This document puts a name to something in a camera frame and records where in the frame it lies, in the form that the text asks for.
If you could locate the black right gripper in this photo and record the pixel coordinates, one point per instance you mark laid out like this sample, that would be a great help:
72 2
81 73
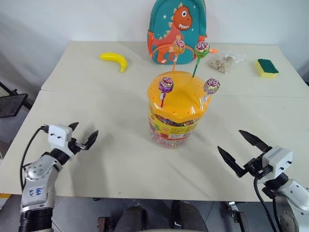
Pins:
256 166

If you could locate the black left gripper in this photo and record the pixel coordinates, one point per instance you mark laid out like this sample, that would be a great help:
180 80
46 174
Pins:
75 145

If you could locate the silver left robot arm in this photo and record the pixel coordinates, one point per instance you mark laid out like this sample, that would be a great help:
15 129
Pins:
38 178

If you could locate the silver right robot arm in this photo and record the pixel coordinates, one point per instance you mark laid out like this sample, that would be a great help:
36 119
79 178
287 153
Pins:
293 203

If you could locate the clear plastic lollipop jar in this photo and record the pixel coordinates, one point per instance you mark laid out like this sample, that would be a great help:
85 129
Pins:
173 135

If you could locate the pink white wrapped lollipop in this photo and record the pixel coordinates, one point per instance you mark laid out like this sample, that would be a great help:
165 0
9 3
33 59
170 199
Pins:
211 86

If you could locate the purple wrapped lollipop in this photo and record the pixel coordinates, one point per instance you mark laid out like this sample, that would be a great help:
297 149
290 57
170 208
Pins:
166 84

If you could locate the green wrapped lollipop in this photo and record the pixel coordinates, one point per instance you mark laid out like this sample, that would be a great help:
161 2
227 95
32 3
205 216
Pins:
201 49

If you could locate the orange wrapped lollipop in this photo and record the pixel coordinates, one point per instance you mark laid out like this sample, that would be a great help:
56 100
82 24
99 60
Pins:
179 46

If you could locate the black tray on stand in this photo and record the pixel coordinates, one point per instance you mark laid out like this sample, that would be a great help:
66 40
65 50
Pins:
10 104

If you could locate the orange plastic lollipop container lid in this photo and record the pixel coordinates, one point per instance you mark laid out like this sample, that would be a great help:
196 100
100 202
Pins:
181 99

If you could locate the yellow toy banana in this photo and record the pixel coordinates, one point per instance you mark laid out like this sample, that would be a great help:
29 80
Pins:
116 58

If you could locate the dark rounded shape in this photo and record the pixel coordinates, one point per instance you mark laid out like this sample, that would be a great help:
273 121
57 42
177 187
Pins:
189 217
135 218

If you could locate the yellow green sponge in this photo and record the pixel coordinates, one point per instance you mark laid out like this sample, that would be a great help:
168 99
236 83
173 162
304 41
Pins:
266 67

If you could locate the clear bag of snacks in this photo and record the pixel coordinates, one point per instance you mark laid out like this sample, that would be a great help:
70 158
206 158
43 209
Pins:
223 62

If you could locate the small orange tag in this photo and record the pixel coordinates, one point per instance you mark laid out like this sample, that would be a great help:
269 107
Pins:
213 50

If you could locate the teal dinosaur backpack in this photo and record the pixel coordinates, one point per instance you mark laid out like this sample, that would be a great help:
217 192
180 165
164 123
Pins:
173 26

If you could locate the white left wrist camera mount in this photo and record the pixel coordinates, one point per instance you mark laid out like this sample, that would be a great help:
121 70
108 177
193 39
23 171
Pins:
58 136

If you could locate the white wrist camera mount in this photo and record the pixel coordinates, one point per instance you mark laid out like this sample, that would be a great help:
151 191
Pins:
58 136
277 160

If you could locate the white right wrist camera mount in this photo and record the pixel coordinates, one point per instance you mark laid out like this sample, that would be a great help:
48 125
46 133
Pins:
277 160

